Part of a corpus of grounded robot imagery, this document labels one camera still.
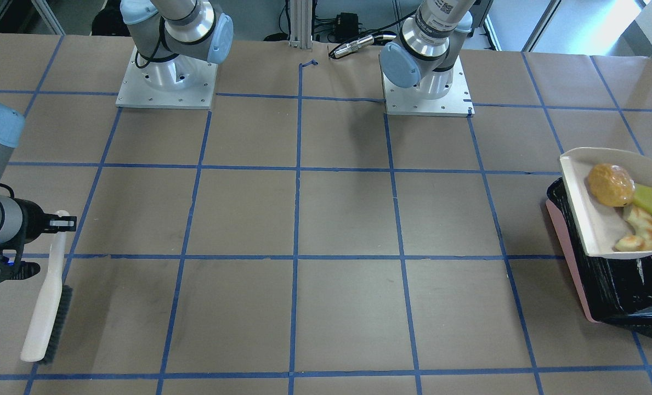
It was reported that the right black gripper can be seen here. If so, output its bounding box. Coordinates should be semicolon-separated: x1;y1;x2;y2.
0;199;78;283

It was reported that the beige hand brush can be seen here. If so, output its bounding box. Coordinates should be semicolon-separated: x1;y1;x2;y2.
19;210;75;364

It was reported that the yellow-brown bread roll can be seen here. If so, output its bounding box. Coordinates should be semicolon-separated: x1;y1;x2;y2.
586;163;635;207

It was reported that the beige plastic dustpan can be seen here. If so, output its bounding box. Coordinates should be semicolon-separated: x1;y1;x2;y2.
559;147;652;259

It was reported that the yellow-green sponge wedge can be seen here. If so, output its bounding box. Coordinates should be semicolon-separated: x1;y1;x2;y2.
632;183;652;216

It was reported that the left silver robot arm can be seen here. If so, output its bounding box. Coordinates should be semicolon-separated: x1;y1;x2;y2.
380;1;474;99

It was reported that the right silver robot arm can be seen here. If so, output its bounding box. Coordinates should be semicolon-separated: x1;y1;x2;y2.
0;1;235;283

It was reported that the pink bin with black bag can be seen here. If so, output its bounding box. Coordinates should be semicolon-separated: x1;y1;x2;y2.
546;178;652;339

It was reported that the black power adapter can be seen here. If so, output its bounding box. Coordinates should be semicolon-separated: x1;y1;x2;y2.
333;12;359;40

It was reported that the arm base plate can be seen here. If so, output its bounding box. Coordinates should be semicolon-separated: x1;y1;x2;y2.
382;57;475;117
115;47;219;110

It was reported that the aluminium frame post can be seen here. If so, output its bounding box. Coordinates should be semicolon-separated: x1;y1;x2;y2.
288;0;314;52

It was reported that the silver cable connector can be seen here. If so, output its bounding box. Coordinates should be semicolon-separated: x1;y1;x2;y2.
328;35;375;60

